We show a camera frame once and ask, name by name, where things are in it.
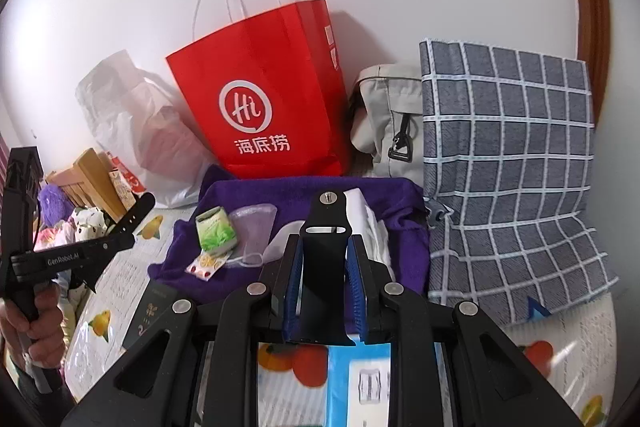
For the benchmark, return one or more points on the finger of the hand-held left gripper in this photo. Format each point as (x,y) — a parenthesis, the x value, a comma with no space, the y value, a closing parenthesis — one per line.
(115,241)

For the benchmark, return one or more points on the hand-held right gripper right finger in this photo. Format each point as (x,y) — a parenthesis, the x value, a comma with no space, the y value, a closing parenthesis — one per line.
(357,282)

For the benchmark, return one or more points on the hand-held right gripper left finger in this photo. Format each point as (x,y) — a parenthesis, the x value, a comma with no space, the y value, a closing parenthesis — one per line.
(292,282)

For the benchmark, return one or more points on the purple towel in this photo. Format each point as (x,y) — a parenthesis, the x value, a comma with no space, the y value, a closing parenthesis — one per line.
(300,197)

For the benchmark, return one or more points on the person's left hand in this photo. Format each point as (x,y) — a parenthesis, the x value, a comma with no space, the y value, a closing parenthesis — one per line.
(50,312)

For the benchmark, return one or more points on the pink plush toy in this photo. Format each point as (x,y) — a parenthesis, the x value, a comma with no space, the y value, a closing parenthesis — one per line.
(50,238)

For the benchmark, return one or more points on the white spotted plush toy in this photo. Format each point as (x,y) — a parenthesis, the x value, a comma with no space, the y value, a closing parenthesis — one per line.
(87,222)

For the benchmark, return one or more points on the crumpled white tissue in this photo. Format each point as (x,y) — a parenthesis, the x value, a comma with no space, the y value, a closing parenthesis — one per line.
(382,247)

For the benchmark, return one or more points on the clear plastic lid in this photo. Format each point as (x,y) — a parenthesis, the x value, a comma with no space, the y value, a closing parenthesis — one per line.
(282,239)

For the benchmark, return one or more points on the small brown printed bag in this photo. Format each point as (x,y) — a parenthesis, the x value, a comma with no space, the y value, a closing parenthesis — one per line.
(122,192)

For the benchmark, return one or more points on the purple plush toy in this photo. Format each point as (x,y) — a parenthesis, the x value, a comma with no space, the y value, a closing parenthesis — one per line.
(52,207)

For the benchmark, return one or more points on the clear plastic cup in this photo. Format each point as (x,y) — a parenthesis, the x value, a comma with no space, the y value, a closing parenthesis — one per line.
(252,227)

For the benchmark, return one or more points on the dark green booklet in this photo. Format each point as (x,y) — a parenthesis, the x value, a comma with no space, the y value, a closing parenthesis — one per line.
(147,312)

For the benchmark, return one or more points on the small fruit print packet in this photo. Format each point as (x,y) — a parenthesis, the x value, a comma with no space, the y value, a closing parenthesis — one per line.
(205,264)

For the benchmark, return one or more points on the light blue packet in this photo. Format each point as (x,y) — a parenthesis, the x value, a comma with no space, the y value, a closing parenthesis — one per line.
(350,372)

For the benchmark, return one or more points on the green tissue packet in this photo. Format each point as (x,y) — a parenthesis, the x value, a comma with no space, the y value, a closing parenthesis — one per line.
(215,232)

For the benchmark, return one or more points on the white plastic bag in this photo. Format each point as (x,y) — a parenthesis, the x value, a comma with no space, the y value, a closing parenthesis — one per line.
(130,117)

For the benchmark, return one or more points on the grey fabric bag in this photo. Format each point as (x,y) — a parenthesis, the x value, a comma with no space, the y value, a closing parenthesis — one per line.
(380,107)

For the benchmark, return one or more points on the grey checked cloth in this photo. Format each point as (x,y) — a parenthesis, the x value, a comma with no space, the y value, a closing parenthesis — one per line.
(500,157)

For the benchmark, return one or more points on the red paper bag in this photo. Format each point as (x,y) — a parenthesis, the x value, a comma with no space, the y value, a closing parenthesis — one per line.
(280,67)

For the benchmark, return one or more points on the wooden bed frame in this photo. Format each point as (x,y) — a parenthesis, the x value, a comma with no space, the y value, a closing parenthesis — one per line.
(90,177)

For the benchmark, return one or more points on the brown wooden door frame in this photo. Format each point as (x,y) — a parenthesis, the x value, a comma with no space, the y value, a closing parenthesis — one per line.
(587,7)

